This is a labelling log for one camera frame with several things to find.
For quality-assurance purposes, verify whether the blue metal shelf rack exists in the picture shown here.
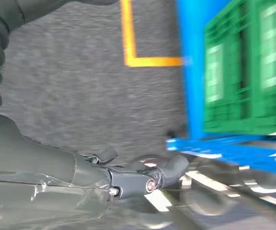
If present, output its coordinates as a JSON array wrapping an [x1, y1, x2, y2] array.
[[166, 0, 276, 177]]

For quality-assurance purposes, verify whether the yellow floor tape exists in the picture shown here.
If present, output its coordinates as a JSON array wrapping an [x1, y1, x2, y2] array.
[[120, 0, 183, 68]]

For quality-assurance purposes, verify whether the green plastic crate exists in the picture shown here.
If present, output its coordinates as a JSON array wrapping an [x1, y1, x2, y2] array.
[[203, 0, 252, 134], [250, 0, 276, 136]]

